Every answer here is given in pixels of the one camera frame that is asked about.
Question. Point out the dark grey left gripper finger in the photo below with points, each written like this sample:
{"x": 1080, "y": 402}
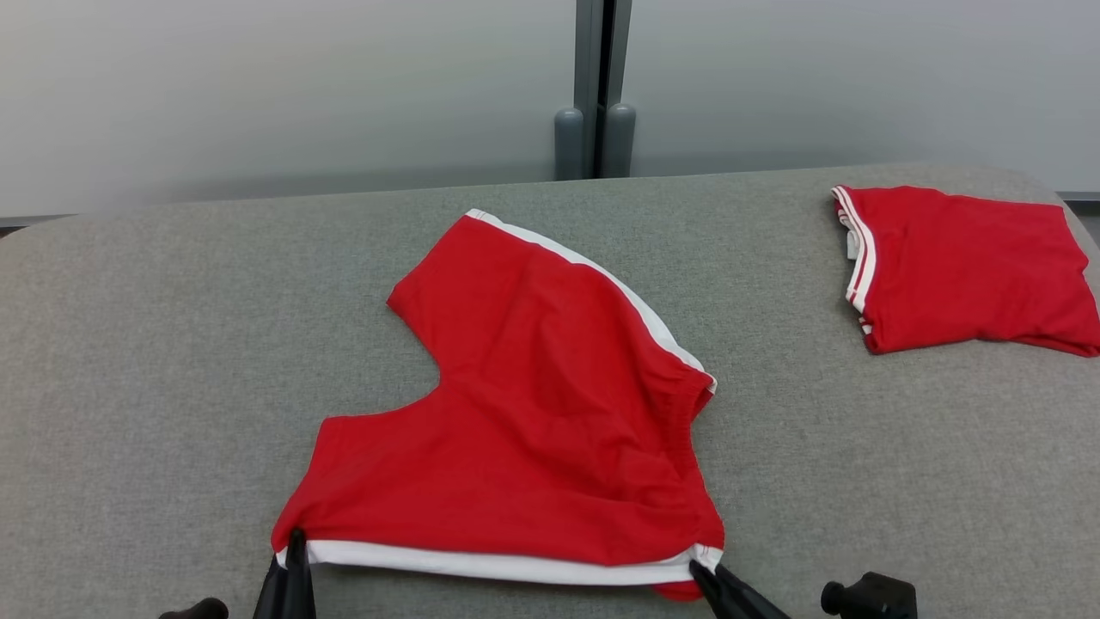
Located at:
{"x": 273, "y": 593}
{"x": 301, "y": 585}

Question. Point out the red jersey with striped trim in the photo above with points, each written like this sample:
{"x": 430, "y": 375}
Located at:
{"x": 971, "y": 266}

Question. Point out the grey metal partition post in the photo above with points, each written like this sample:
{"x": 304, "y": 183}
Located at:
{"x": 601, "y": 52}

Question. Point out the red shorts with white stripes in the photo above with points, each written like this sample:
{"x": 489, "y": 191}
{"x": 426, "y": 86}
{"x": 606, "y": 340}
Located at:
{"x": 533, "y": 413}

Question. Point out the grey cylindrical post foot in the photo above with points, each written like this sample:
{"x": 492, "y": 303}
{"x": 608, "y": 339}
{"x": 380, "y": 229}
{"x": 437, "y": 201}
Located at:
{"x": 569, "y": 142}
{"x": 619, "y": 137}

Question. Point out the red and white shirt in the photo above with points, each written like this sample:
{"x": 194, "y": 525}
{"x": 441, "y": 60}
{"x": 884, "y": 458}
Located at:
{"x": 172, "y": 344}

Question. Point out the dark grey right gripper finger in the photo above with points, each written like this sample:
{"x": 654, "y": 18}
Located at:
{"x": 713, "y": 597}
{"x": 748, "y": 602}

